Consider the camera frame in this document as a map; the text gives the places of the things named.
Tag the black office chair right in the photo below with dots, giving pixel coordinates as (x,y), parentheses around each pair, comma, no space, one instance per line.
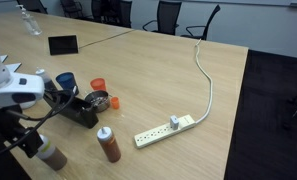
(205,27)

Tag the metal bowl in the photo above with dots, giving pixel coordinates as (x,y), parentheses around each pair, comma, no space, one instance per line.
(99,99)

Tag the clear sanitizer pump bottle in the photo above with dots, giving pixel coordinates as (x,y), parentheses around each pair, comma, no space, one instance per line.
(29,22)

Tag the black office chair back left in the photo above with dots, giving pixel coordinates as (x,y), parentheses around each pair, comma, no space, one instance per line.
(72,9)

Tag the brown sauce bottle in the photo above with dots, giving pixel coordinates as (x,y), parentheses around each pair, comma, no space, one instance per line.
(51,155)

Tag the black tape dispenser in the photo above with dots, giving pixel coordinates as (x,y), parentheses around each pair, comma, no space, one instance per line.
(65,103)

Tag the white power strip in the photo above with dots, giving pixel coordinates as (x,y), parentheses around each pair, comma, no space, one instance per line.
(161,132)

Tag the white ceramic mug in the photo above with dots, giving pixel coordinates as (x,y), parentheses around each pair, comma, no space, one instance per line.
(27,105)

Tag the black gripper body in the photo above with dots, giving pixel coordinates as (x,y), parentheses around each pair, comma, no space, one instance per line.
(19,130)

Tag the white plug adapter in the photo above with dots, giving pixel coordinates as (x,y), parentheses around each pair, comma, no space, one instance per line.
(174,122)

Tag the white paper sheet near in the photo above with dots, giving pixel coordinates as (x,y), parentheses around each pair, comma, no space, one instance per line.
(13,67)

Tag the black office chair left-centre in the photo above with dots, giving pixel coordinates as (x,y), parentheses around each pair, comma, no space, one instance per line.
(113,12)

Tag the large orange plastic cup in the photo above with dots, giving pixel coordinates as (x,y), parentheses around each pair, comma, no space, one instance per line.
(98,84)

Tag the black tablet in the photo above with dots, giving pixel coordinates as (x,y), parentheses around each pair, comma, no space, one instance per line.
(60,45)

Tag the black office chair far left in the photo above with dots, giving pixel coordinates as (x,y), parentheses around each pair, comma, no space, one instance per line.
(33,5)

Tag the white paper sheet far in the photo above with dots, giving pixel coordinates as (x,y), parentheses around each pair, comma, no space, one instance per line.
(3,58)

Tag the orange-brown sauce bottle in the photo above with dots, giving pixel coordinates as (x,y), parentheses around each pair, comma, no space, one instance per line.
(108,142)

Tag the dark sauce bottle back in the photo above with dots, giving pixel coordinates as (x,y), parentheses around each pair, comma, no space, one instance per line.
(49,85)

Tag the white paper sheet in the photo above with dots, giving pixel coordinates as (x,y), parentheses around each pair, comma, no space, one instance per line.
(3,58)
(13,67)

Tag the black office chair centre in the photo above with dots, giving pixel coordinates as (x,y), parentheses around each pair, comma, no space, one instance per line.
(167,16)

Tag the small orange plastic cup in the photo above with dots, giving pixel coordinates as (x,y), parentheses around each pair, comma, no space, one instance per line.
(115,102)

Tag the blue plastic cup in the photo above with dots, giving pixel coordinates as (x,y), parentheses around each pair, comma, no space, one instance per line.
(67,81)

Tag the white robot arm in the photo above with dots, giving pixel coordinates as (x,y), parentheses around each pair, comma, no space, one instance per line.
(15,89)

